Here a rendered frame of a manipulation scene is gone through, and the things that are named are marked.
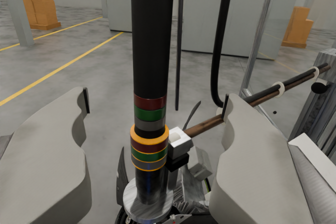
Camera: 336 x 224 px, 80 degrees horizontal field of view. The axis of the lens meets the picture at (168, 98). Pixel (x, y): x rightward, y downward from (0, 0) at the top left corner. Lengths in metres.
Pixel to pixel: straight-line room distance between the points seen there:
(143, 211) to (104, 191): 1.85
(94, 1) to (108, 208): 12.75
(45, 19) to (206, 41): 5.49
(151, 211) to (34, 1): 8.40
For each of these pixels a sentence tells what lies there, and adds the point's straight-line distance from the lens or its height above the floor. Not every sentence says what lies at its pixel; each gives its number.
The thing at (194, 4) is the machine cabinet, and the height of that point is 1.24.
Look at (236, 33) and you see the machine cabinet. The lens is 5.83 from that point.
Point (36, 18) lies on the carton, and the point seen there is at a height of 0.34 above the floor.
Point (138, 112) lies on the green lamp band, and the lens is 0.20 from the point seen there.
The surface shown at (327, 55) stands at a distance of 0.71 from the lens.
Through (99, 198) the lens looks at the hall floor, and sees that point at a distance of 2.11.
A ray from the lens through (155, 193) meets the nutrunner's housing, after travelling 0.29.
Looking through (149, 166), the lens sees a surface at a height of 1.54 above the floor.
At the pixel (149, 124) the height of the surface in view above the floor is 1.59.
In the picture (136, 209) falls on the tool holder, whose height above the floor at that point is 1.46.
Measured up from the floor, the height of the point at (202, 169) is 1.13.
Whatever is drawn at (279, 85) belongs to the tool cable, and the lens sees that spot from 0.45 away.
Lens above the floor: 1.72
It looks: 30 degrees down
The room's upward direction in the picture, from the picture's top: 4 degrees clockwise
